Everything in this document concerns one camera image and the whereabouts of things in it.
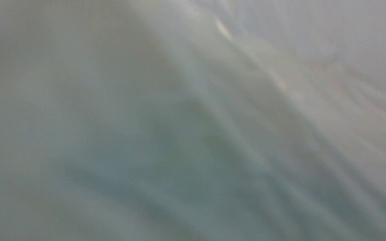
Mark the light blue plastic bag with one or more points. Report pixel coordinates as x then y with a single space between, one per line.
149 120

